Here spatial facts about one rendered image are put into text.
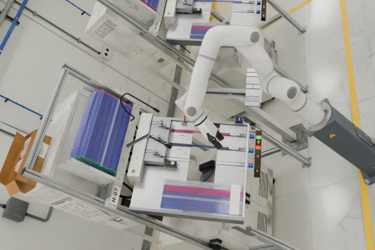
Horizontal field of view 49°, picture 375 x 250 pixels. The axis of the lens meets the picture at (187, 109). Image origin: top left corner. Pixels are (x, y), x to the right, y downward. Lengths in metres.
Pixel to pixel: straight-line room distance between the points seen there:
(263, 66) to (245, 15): 1.47
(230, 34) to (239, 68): 1.63
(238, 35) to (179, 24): 1.57
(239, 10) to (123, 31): 1.00
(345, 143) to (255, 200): 0.89
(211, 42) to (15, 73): 2.67
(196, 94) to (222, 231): 1.22
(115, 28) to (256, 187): 1.69
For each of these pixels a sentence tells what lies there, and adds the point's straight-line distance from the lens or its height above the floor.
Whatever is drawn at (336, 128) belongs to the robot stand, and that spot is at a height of 0.62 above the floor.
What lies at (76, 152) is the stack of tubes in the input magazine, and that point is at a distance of 2.56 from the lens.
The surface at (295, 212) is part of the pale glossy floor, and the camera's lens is 3.32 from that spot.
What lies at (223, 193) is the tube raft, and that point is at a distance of 2.66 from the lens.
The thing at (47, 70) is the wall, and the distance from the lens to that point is 4.49.
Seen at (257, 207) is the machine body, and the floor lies 0.24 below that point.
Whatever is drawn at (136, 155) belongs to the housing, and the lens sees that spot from 2.75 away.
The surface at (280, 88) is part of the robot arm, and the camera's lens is 2.23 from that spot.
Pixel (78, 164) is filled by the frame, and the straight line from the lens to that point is 2.49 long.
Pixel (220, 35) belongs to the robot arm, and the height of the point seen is 1.57.
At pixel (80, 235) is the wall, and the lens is 4.15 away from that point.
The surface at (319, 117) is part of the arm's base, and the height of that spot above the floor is 0.74.
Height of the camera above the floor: 2.51
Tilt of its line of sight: 30 degrees down
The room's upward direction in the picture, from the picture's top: 58 degrees counter-clockwise
